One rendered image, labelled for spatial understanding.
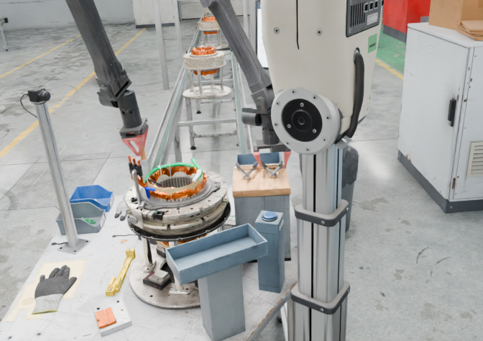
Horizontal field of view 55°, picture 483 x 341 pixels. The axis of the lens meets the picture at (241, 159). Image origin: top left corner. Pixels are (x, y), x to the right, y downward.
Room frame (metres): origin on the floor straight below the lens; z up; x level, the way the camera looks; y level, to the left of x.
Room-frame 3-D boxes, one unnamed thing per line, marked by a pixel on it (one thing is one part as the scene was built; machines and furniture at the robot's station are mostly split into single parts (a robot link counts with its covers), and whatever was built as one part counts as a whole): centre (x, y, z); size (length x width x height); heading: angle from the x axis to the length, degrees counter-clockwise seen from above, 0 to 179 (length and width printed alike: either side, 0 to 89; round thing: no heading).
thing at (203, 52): (3.59, 0.24, 1.05); 0.22 x 0.22 x 0.20
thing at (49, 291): (1.25, 0.65, 0.79); 0.24 x 0.13 x 0.02; 1
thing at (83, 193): (1.82, 0.67, 0.82); 0.16 x 0.14 x 0.07; 92
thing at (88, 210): (1.65, 0.67, 0.82); 0.16 x 0.14 x 0.07; 91
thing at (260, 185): (1.43, -0.06, 1.05); 0.20 x 0.19 x 0.02; 179
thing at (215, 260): (1.03, 0.08, 0.92); 0.25 x 0.11 x 0.28; 115
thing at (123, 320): (1.09, 0.42, 0.79); 0.12 x 0.09 x 0.02; 26
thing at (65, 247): (1.51, 0.66, 0.78); 0.09 x 0.09 x 0.01; 66
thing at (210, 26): (5.71, 0.26, 0.94); 0.39 x 0.39 x 0.30
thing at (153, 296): (1.30, 0.21, 0.80); 0.39 x 0.39 x 0.01
